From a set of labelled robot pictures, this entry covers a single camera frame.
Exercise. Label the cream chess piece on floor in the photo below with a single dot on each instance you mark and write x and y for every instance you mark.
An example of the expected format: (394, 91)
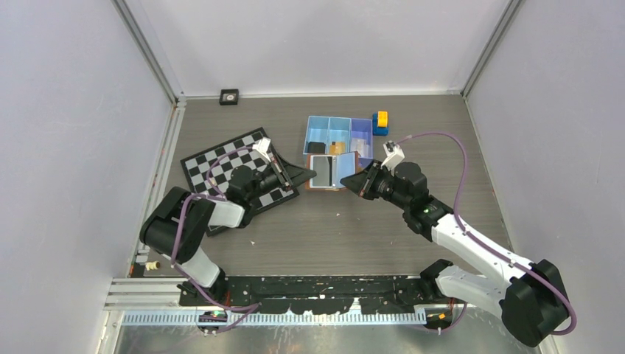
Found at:
(152, 266)

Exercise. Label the light blue left bin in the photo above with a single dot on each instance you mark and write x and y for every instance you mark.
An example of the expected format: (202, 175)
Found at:
(316, 131)

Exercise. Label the orange card in bin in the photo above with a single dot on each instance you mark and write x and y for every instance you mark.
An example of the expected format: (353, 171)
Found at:
(337, 148)

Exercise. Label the purple right bin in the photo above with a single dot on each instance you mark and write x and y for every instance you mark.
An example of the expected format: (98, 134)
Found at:
(362, 128)

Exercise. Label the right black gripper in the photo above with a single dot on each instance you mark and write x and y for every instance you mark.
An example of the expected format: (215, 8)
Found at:
(364, 181)

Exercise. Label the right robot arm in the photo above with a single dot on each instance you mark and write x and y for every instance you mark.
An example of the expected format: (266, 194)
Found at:
(528, 297)

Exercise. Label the blue yellow toy block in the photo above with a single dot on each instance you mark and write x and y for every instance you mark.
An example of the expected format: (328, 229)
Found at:
(380, 123)

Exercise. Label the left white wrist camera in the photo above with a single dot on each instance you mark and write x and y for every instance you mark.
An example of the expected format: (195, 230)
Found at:
(262, 148)

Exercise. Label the white VIP card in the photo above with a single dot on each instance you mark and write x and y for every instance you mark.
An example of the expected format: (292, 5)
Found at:
(360, 146)

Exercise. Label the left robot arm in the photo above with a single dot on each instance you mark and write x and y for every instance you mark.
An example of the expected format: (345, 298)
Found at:
(177, 226)

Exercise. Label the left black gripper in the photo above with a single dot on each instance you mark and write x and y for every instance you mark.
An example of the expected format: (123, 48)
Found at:
(290, 175)

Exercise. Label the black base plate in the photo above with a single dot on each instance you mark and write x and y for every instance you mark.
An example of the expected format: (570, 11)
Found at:
(327, 295)

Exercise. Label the light blue middle bin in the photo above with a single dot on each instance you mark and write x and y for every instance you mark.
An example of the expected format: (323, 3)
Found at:
(339, 131)

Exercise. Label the light blue bin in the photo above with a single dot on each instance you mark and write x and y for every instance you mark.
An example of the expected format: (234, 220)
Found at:
(339, 131)
(316, 131)

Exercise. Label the black card in bin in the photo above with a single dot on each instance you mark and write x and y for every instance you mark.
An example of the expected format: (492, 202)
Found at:
(316, 147)

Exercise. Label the small black square box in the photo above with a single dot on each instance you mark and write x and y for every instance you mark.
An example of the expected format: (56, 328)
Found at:
(229, 96)

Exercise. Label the grey card in holder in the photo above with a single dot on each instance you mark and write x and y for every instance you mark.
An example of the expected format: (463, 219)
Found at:
(323, 166)

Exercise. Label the brown leather card holder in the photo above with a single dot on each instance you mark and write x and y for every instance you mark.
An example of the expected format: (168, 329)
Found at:
(344, 165)

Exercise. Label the black white chessboard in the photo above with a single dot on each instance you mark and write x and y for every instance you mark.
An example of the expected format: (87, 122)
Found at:
(209, 171)

